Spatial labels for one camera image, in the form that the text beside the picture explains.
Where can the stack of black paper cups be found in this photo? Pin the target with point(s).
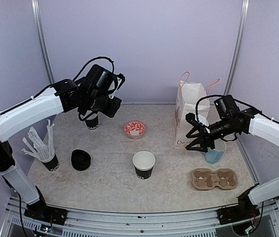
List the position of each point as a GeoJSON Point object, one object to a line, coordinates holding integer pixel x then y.
{"type": "Point", "coordinates": [92, 122]}

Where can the aluminium post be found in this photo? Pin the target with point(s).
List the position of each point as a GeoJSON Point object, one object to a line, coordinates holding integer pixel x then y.
{"type": "Point", "coordinates": [238, 46]}
{"type": "Point", "coordinates": [41, 39]}

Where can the aluminium front frame rail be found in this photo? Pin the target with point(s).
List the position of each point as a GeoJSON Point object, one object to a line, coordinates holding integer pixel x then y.
{"type": "Point", "coordinates": [209, 222]}

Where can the light blue ceramic mug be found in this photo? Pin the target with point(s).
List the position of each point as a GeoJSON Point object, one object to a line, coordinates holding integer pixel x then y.
{"type": "Point", "coordinates": [214, 155]}

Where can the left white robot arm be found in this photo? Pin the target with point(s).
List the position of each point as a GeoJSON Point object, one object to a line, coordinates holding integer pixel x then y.
{"type": "Point", "coordinates": [88, 96]}

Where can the black paper coffee cup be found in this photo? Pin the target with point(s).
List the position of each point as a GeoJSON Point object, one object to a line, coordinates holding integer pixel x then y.
{"type": "Point", "coordinates": [143, 162]}

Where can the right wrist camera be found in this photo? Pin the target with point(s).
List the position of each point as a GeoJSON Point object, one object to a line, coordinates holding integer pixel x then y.
{"type": "Point", "coordinates": [196, 120]}

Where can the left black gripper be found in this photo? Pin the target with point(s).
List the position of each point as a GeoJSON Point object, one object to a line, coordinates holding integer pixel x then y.
{"type": "Point", "coordinates": [112, 111]}

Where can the right rear aluminium post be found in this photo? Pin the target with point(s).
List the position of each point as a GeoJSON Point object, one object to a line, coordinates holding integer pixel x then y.
{"type": "Point", "coordinates": [238, 46]}

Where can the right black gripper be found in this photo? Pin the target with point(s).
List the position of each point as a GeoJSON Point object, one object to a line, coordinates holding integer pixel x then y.
{"type": "Point", "coordinates": [203, 135]}

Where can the stack of black cup lids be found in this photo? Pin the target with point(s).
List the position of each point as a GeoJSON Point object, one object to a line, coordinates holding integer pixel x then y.
{"type": "Point", "coordinates": [80, 160]}

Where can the left rear aluminium post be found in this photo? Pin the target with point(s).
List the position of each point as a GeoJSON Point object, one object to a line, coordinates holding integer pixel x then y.
{"type": "Point", "coordinates": [41, 39]}

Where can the brown cardboard cup carrier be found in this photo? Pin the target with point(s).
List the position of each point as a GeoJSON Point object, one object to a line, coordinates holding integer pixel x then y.
{"type": "Point", "coordinates": [206, 179]}

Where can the red patterned white bowl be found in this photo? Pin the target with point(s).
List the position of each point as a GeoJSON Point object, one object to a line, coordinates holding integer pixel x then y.
{"type": "Point", "coordinates": [134, 129]}

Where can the cup holding wrapped straws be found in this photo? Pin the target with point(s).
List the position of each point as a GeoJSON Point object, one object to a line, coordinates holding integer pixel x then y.
{"type": "Point", "coordinates": [43, 152]}

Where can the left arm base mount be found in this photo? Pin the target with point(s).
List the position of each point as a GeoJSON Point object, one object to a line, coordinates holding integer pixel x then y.
{"type": "Point", "coordinates": [43, 212]}

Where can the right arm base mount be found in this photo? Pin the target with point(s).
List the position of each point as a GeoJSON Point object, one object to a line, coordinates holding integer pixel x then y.
{"type": "Point", "coordinates": [242, 211]}

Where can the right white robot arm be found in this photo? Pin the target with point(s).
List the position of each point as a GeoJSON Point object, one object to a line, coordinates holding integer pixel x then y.
{"type": "Point", "coordinates": [256, 123]}

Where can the white paper takeout bag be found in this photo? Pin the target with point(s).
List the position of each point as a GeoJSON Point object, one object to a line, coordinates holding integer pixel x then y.
{"type": "Point", "coordinates": [188, 94]}

